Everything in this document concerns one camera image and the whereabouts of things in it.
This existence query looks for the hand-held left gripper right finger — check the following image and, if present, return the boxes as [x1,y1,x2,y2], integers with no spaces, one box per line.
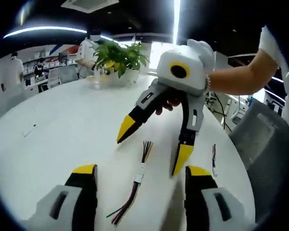
[184,165,256,231]

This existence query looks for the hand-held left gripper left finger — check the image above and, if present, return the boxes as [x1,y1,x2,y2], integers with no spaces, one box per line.
[32,164,98,231]

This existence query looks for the dark-wired JST connector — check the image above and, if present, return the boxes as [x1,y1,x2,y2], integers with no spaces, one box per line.
[211,143,219,178]

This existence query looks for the long-wired JST connector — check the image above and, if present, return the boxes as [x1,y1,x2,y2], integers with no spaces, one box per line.
[106,173,145,226]

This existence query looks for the person's right hand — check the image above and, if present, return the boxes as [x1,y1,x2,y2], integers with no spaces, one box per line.
[155,39,215,116]

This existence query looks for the white plant pot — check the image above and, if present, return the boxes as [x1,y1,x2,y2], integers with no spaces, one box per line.
[105,68,141,87]

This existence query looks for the green potted plant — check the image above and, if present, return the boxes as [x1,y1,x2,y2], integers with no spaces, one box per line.
[93,40,150,78]

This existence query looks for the ceiling light strip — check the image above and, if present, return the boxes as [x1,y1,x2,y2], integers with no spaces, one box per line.
[171,0,183,46]
[3,26,111,40]

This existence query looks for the mesh office chair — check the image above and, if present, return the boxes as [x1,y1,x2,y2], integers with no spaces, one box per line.
[228,100,289,224]

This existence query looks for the white flat bar device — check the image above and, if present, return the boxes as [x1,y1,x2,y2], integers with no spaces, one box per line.
[23,124,37,138]

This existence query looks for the person's white shirt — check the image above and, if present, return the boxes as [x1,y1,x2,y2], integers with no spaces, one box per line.
[259,25,289,126]

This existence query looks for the white background chair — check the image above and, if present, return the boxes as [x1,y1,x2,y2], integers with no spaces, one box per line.
[47,68,63,89]

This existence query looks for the ceiling air conditioner unit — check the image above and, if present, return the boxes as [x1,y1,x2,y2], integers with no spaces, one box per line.
[61,0,120,14]

